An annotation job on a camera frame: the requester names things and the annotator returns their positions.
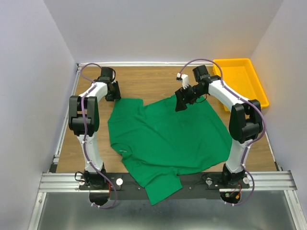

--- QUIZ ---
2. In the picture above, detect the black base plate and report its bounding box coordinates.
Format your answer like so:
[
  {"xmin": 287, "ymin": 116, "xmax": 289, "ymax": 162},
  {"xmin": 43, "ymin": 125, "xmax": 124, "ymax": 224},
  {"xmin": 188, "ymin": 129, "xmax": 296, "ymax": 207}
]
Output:
[{"xmin": 74, "ymin": 171, "xmax": 252, "ymax": 207}]

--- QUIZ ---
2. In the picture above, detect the green t shirt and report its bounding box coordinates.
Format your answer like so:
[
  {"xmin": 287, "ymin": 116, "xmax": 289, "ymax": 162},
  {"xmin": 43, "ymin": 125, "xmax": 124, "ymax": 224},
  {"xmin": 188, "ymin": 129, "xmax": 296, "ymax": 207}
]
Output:
[{"xmin": 108, "ymin": 96, "xmax": 232, "ymax": 205}]

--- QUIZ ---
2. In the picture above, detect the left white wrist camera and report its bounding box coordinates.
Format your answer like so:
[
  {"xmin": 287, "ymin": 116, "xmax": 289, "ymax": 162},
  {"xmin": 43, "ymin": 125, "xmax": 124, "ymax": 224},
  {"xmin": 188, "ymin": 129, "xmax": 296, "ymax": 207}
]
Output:
[{"xmin": 106, "ymin": 68, "xmax": 116, "ymax": 81}]

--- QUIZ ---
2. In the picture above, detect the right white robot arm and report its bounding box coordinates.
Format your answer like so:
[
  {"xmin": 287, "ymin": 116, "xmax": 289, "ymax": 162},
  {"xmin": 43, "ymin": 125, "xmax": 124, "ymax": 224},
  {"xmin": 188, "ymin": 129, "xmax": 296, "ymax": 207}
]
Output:
[{"xmin": 175, "ymin": 65, "xmax": 265, "ymax": 188}]

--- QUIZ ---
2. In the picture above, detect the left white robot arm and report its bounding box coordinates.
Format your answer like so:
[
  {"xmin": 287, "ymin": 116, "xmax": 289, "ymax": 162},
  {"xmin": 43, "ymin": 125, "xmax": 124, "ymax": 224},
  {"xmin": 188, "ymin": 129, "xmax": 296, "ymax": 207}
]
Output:
[{"xmin": 68, "ymin": 67, "xmax": 121, "ymax": 189}]

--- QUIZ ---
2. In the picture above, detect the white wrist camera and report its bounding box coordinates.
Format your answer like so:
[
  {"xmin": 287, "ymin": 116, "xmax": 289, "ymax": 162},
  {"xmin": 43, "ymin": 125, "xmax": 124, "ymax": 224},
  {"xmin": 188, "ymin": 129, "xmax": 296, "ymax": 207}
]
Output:
[
  {"xmin": 176, "ymin": 73, "xmax": 190, "ymax": 89},
  {"xmin": 106, "ymin": 68, "xmax": 116, "ymax": 81}
]

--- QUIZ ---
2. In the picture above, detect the yellow plastic tray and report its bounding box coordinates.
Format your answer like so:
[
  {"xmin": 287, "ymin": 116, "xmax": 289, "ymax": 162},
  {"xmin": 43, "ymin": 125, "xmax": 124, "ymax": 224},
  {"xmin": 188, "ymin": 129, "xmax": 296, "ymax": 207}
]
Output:
[{"xmin": 213, "ymin": 58, "xmax": 270, "ymax": 109}]

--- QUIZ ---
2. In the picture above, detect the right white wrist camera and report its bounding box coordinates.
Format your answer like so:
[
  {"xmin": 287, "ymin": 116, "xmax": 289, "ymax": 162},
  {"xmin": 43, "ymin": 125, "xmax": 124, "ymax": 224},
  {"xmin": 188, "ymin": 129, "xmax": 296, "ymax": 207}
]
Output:
[{"xmin": 176, "ymin": 73, "xmax": 190, "ymax": 89}]

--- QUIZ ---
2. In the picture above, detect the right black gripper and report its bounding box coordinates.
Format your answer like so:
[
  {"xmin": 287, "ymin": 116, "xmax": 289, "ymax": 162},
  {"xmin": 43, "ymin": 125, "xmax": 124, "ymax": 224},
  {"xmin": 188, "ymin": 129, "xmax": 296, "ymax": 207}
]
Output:
[{"xmin": 175, "ymin": 83, "xmax": 205, "ymax": 112}]

